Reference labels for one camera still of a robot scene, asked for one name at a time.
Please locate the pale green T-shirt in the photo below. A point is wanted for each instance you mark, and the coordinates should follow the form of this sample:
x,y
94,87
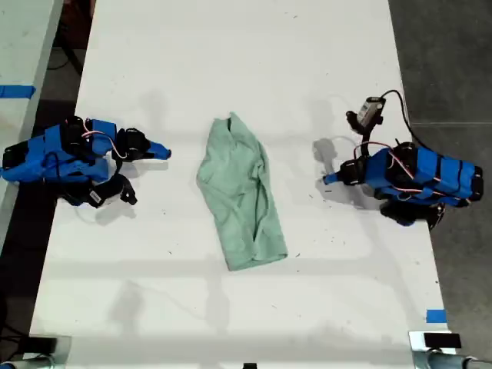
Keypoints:
x,y
234,184

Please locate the black camera box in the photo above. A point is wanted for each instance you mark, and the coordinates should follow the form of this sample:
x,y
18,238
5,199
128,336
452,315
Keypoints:
x,y
371,109
109,192

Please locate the long blue tape strip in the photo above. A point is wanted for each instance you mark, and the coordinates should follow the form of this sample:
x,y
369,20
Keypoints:
x,y
15,91

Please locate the metal tube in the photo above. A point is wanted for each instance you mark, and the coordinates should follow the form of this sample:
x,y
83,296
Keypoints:
x,y
27,363
453,362

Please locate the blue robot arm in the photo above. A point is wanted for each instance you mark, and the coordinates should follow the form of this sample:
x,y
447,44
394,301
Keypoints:
x,y
50,161
434,173

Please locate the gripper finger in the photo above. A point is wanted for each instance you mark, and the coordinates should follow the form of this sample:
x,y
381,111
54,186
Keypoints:
x,y
335,176
334,181
159,147
159,155

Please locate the metal corner bracket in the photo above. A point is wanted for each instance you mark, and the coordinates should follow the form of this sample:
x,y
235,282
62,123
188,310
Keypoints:
x,y
63,351
417,350

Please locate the small black clip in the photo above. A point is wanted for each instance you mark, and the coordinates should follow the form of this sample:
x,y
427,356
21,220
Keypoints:
x,y
250,366

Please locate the black camera stalk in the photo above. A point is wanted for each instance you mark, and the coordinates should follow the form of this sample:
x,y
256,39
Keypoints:
x,y
367,134
118,165

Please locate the short blue tape strip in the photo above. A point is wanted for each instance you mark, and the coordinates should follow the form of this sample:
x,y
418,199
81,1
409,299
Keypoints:
x,y
436,316

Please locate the small black box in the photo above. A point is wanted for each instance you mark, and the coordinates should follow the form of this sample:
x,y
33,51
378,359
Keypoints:
x,y
442,340
43,344

